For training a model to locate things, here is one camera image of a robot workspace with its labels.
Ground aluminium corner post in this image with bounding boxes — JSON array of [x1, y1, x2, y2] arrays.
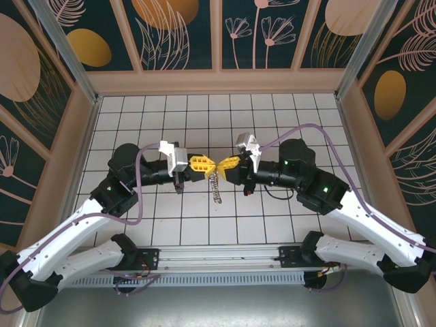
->
[[334, 0, 400, 100], [36, 0, 102, 104]]

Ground dark wall panel pale leaves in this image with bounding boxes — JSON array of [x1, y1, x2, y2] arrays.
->
[[388, 128, 436, 239]]

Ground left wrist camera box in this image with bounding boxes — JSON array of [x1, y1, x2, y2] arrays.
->
[[158, 139, 189, 178]]

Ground aluminium floor edge rail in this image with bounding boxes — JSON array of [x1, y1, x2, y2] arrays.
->
[[335, 95, 422, 327]]

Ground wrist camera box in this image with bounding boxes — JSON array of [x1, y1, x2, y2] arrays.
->
[[158, 139, 189, 178], [234, 131, 263, 171]]

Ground thin black cable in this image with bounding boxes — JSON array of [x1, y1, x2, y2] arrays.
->
[[264, 186, 296, 200]]

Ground dark wall panel leaf outlines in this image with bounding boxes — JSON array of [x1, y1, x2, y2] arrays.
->
[[121, 0, 215, 72]]

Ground grey metal sheet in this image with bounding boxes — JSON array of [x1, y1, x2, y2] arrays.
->
[[20, 284, 418, 327]]

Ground dark wall panel oval and fern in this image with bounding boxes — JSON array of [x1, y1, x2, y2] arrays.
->
[[360, 0, 436, 148]]

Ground dark wall panel yellow oval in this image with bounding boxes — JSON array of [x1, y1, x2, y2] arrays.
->
[[44, 0, 137, 73]]

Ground dark wall panel single flower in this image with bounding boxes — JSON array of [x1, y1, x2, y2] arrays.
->
[[0, 105, 49, 247]]

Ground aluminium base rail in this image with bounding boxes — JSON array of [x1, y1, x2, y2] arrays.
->
[[158, 247, 282, 270]]

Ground dark wall panel pale disc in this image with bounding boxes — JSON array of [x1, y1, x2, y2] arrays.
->
[[298, 0, 362, 69]]

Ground dark wall panel golden lines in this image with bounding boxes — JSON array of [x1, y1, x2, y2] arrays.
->
[[0, 0, 75, 151]]

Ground grey slotted cable duct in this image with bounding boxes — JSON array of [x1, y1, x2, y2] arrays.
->
[[69, 272, 306, 287]]

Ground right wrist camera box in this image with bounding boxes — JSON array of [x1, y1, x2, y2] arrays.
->
[[234, 131, 263, 171]]

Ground small silver metal chain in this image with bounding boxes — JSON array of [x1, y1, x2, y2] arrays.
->
[[210, 170, 222, 196]]

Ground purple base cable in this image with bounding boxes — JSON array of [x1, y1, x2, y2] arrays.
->
[[102, 268, 163, 298], [305, 264, 349, 294]]

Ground dark wall panel flower outlines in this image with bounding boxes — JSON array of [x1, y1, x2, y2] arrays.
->
[[221, 0, 296, 71]]

